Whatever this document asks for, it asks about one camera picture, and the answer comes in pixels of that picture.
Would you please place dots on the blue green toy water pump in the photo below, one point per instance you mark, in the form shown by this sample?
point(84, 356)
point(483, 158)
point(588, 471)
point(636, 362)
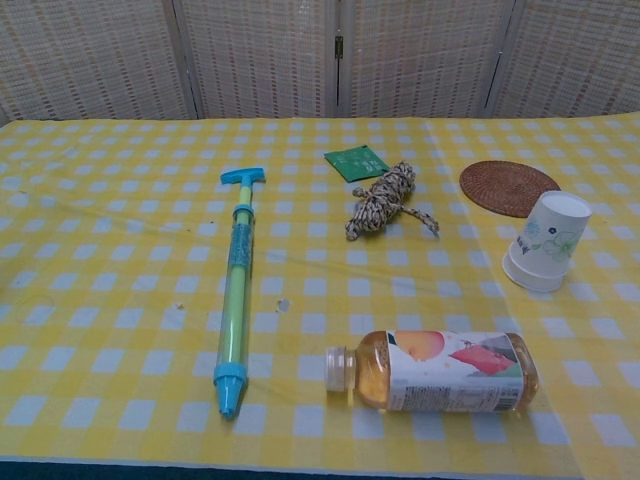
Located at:
point(236, 280)

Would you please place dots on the labelled juice bottle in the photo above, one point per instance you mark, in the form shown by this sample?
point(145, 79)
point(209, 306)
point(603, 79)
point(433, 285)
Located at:
point(450, 372)

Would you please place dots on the woven folding screen panel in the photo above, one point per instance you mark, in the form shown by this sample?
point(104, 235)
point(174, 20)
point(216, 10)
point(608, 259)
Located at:
point(425, 55)
point(575, 55)
point(85, 55)
point(260, 55)

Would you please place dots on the yellow white checkered tablecloth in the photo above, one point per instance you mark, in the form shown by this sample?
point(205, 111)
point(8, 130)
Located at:
point(125, 280)

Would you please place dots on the white paper cup flower print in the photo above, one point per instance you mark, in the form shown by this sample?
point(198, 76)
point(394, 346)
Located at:
point(550, 230)

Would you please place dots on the round brown woven coaster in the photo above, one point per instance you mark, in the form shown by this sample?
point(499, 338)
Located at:
point(502, 185)

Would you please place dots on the green sachet packet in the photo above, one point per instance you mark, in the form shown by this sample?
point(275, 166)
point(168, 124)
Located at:
point(352, 162)

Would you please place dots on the brass screen hinge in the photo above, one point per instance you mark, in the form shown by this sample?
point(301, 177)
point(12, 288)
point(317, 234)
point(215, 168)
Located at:
point(339, 45)

